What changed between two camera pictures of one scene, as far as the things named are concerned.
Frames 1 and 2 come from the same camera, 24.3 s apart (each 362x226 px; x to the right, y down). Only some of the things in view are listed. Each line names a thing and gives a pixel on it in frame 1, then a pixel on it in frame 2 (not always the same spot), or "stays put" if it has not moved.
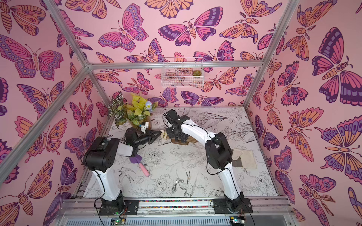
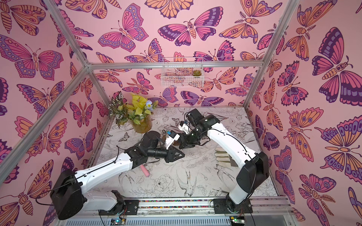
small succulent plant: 196,73 stays put
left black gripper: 150,138 to 173,151
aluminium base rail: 175,211 stays put
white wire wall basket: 182,72 stays put
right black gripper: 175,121 to 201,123
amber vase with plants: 135,111 stays put
